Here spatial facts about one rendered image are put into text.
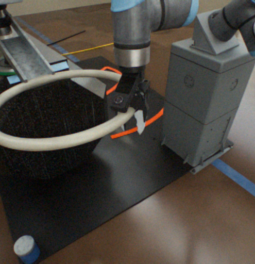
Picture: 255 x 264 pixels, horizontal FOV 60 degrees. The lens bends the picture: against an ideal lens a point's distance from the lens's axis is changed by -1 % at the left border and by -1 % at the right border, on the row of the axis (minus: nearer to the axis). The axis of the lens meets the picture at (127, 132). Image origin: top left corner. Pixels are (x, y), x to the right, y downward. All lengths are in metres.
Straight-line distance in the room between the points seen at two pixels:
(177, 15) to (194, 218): 1.26
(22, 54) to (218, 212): 1.44
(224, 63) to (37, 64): 0.95
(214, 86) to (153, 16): 0.92
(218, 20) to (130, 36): 0.99
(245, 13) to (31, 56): 1.07
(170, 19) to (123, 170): 1.31
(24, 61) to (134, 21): 0.65
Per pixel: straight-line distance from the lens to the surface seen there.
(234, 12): 1.44
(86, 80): 1.42
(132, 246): 1.45
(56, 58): 1.38
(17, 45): 1.19
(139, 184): 1.65
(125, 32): 0.54
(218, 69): 1.37
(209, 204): 1.66
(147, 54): 0.57
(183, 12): 0.61
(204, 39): 1.46
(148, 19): 0.55
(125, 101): 0.54
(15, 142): 0.59
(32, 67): 1.04
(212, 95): 1.44
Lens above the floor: 1.34
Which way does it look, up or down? 40 degrees down
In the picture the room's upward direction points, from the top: straight up
